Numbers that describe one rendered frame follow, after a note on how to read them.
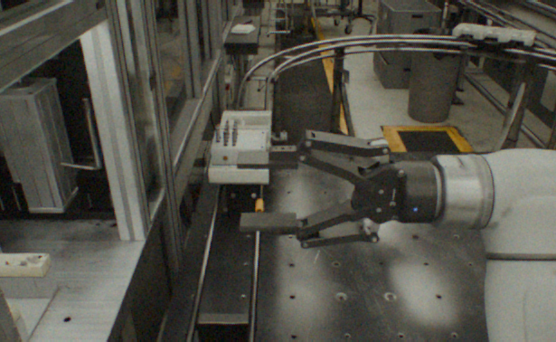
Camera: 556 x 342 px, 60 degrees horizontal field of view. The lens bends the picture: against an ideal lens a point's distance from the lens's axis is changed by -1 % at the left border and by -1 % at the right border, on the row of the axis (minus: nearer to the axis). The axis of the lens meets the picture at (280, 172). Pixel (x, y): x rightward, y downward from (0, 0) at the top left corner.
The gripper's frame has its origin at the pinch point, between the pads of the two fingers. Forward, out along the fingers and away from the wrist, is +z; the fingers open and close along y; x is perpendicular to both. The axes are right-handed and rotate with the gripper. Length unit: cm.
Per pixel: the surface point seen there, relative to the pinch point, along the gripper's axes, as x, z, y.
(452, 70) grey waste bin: -276, -122, -72
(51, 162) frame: -25.2, 38.1, -9.4
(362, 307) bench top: -25, -20, -44
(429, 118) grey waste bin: -276, -112, -109
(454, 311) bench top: -24, -39, -44
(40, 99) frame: -26.6, 38.1, 1.7
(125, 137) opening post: -18.5, 21.9, -1.5
